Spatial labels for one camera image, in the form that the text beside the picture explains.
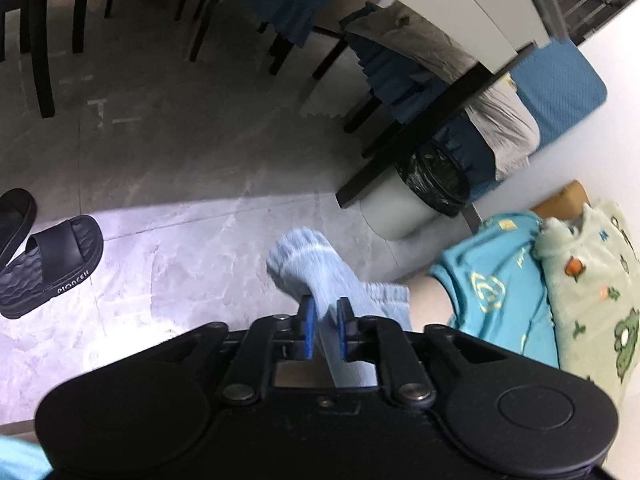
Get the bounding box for black chair with blue cloth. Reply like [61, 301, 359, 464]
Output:
[175, 0, 351, 81]

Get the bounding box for blue quilted sofa cushion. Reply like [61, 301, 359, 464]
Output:
[514, 40, 609, 150]

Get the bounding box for green cartoon printed blanket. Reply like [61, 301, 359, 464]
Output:
[532, 200, 640, 413]

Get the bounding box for brown wooden board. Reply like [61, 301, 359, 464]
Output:
[530, 180, 594, 222]

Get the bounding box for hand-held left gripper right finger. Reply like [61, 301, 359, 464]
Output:
[336, 297, 507, 408]

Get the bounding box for black slipper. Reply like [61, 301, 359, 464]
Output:
[0, 215, 104, 320]
[0, 188, 39, 267]

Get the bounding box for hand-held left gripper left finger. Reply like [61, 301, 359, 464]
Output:
[145, 297, 317, 407]

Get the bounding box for black trash bag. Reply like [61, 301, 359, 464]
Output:
[407, 140, 474, 219]

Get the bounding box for light blue sock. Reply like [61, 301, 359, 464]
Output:
[266, 227, 413, 389]

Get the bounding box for white table with black legs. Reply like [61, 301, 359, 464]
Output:
[320, 0, 552, 210]

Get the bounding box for grey trash bin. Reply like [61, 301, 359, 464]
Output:
[360, 162, 473, 241]

